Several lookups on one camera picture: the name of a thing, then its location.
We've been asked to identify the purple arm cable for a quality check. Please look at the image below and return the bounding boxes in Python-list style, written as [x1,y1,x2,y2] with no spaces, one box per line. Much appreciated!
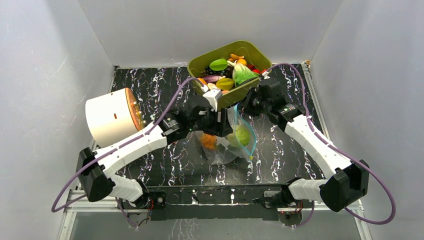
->
[264,62,397,226]
[51,76,206,214]

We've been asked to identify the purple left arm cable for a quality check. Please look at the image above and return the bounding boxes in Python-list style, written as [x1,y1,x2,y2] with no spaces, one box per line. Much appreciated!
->
[51,76,206,214]

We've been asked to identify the black toy grapes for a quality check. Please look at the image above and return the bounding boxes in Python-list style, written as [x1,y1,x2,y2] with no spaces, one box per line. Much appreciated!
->
[204,66,217,76]

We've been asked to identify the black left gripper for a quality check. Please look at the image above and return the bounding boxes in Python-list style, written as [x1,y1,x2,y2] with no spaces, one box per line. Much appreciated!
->
[189,106,232,138]

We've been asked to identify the clear zip top bag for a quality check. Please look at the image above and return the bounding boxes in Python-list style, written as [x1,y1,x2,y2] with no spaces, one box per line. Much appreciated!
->
[195,104,257,165]

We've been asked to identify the small yellow toy orange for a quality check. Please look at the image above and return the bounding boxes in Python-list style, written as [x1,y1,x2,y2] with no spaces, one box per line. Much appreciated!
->
[236,58,248,66]

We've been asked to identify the green toy star fruit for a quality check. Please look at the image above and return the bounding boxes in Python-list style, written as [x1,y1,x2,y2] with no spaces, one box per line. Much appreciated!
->
[209,58,228,71]

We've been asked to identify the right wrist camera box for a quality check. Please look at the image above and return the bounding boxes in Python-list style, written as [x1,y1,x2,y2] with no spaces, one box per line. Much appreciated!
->
[261,69,271,79]

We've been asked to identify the green toy cabbage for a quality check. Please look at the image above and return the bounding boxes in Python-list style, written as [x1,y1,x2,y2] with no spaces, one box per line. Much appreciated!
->
[226,125,251,148]

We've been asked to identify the orange toy ginger root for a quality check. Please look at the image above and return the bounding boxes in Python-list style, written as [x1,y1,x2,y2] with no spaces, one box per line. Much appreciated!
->
[228,54,245,62]

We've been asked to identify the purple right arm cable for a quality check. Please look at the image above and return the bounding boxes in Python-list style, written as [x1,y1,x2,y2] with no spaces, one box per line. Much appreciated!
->
[264,62,397,226]

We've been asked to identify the toy pineapple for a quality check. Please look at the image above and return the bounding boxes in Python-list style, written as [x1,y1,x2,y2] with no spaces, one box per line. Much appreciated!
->
[200,133,217,150]

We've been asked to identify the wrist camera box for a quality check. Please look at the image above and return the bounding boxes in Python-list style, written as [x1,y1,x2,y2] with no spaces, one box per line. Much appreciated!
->
[261,69,271,79]
[202,88,223,112]

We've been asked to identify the toy napa cabbage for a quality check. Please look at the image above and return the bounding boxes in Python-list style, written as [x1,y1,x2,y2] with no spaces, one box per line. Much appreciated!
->
[232,63,259,86]

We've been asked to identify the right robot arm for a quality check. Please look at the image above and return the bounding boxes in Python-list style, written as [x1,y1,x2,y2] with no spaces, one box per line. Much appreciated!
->
[237,78,370,212]

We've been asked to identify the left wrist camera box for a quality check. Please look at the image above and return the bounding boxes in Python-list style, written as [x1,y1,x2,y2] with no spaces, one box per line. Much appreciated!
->
[202,88,223,112]

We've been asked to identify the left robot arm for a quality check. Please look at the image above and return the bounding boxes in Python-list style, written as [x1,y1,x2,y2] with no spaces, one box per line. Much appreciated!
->
[76,95,233,208]

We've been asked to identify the yellow toy star fruit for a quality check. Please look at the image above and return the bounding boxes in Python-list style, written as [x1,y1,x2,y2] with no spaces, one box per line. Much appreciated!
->
[215,78,235,91]

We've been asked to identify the olive green plastic bin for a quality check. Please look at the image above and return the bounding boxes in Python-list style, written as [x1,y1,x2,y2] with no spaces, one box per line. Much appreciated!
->
[187,40,272,108]

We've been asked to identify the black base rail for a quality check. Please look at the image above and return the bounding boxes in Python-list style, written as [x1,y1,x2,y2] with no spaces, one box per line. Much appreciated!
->
[118,184,312,222]

